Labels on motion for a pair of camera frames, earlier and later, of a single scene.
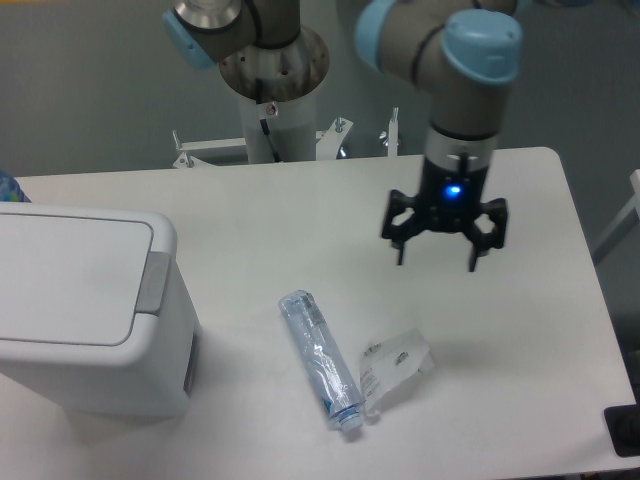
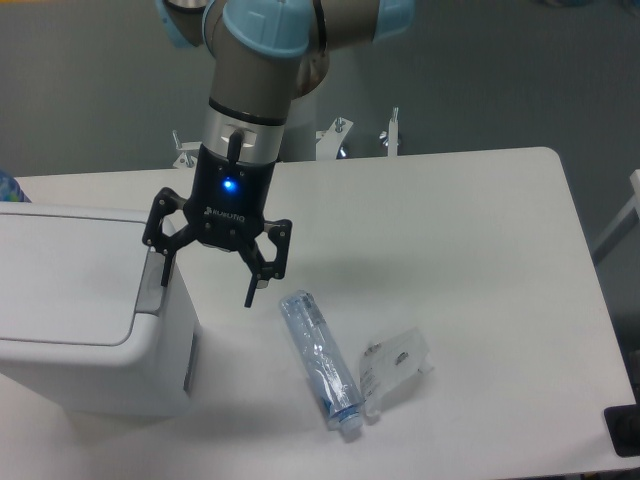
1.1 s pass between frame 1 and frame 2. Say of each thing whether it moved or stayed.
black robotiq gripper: moved
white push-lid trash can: stayed
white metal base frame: stayed
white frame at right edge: stayed
